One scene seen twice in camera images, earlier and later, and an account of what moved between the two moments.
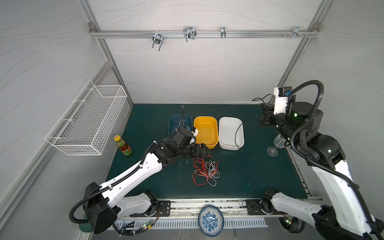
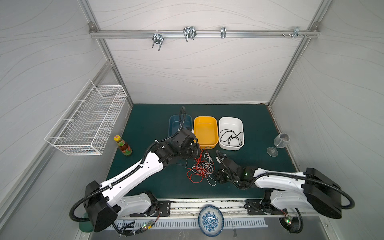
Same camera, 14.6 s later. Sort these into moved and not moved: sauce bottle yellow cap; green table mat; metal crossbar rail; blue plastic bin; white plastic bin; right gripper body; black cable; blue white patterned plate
Moved: right gripper body; black cable
Not moved: blue white patterned plate; metal crossbar rail; white plastic bin; blue plastic bin; green table mat; sauce bottle yellow cap
